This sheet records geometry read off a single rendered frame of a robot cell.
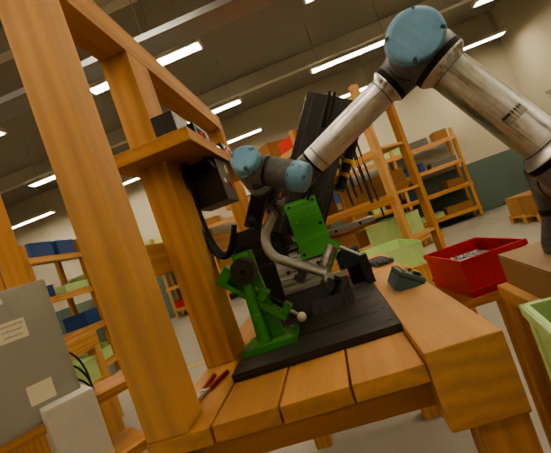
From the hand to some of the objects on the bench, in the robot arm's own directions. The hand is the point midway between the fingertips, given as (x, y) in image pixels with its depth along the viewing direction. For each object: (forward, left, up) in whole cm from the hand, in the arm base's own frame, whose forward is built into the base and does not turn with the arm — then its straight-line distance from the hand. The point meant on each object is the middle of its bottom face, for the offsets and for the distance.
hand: (272, 214), depth 125 cm
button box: (-31, -9, -39) cm, 50 cm away
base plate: (+2, -21, -37) cm, 43 cm away
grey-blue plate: (-12, -33, -35) cm, 50 cm away
